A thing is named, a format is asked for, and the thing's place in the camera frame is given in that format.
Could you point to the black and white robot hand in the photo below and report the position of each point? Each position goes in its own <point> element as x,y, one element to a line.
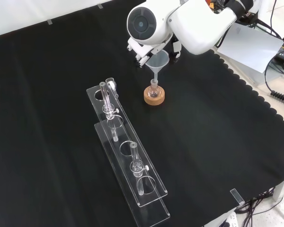
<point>142,50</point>

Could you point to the translucent plastic funnel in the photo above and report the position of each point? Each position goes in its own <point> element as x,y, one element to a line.
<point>158,60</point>

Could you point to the clear round-bottom flask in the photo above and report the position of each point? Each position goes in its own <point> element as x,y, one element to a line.
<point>153,91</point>

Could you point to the clear acrylic funnel stand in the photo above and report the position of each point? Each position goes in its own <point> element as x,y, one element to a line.
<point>132,165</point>

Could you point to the pale board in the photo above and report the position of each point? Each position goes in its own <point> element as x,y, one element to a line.
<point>251,47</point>

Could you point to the black cloth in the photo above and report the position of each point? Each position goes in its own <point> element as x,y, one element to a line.
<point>49,118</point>

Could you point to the clear cloth clip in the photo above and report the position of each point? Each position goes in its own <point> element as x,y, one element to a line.
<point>236,196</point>

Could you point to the white power strip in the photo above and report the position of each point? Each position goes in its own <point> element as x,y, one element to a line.
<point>230,221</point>

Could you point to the white table leg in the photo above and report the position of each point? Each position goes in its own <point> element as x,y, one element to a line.
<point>280,190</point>

